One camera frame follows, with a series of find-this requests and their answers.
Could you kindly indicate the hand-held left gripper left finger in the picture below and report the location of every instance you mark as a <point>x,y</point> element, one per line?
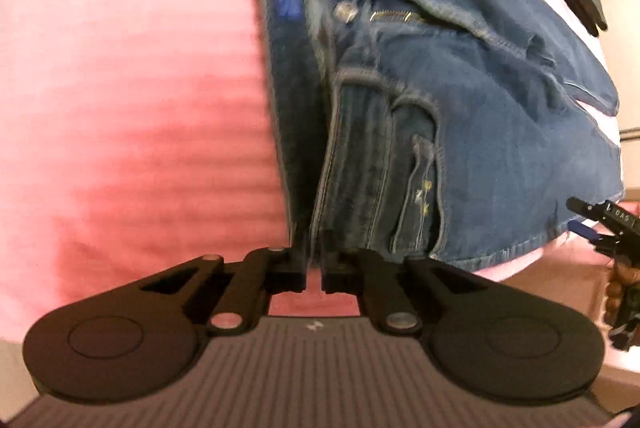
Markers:
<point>290,273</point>

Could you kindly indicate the blue jeans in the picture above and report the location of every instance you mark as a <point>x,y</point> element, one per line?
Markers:
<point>475,108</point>

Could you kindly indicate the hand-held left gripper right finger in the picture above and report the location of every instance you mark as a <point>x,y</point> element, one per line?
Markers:
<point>337,273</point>

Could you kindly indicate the pink fleece blanket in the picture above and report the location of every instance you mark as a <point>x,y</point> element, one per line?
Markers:
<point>125,108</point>

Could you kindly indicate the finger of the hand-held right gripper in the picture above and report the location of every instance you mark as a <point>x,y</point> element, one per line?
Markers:
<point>587,208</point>
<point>584,229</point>

